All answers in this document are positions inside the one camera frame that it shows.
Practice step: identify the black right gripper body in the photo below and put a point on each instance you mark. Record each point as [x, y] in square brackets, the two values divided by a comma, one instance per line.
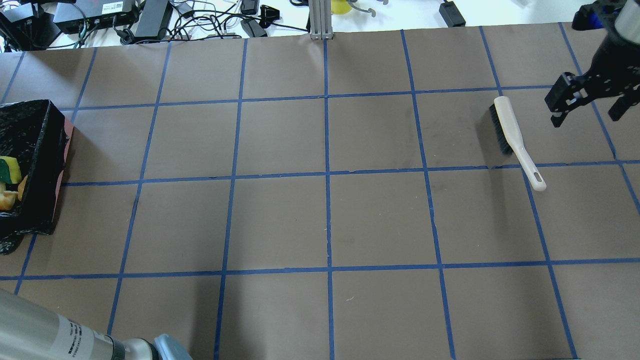
[611, 59]

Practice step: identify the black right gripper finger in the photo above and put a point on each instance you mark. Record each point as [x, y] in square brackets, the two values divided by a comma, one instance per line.
[569, 92]
[622, 105]

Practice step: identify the beige hand brush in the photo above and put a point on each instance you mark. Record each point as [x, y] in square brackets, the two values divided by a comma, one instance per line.
[511, 142]

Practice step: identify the orange bread roll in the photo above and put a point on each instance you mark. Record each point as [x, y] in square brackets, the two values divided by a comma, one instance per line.
[21, 188]

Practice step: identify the yellow sponge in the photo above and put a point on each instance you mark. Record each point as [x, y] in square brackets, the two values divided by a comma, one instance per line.
[10, 171]

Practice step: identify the beige pastry piece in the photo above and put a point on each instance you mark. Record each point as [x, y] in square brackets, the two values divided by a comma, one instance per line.
[8, 198]

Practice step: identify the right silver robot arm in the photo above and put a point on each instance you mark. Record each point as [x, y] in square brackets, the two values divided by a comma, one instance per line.
[627, 25]

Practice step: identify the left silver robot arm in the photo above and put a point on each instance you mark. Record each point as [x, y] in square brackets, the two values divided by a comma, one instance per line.
[31, 332]

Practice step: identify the bin with black bag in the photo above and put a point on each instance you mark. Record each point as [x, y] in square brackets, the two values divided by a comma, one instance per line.
[37, 134]

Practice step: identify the small black power brick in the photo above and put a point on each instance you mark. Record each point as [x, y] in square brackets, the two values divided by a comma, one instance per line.
[451, 15]

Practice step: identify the yellow tape roll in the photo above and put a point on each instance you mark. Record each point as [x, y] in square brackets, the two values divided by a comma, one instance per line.
[340, 7]

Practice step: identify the black smartphone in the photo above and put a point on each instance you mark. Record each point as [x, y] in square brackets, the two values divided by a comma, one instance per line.
[249, 7]

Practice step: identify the black power adapter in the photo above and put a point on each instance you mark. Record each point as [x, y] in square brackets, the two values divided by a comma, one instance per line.
[153, 21]

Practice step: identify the aluminium frame post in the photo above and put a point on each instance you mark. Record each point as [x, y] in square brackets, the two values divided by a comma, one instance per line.
[320, 20]

